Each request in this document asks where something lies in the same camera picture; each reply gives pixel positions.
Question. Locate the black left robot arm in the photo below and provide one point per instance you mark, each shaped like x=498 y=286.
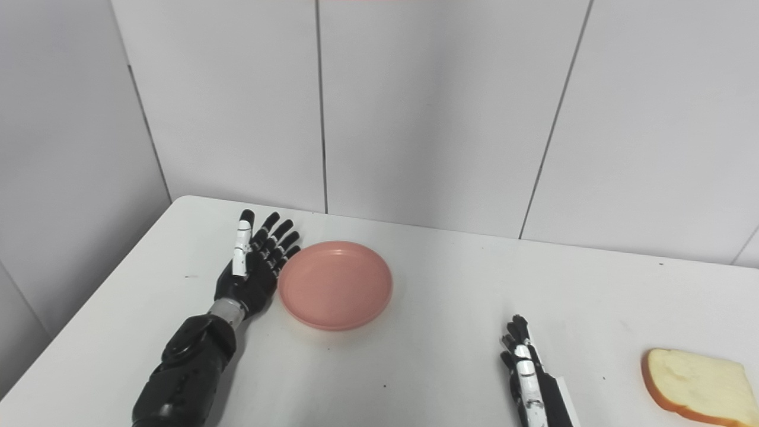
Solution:
x=190 y=367

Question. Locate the pink round plate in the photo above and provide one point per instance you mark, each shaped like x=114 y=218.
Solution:
x=335 y=284

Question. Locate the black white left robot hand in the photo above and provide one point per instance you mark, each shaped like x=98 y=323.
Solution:
x=252 y=284

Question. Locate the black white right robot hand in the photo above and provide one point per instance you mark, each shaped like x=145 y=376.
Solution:
x=536 y=397

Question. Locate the slice of white bread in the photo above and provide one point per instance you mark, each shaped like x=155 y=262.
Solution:
x=699 y=382

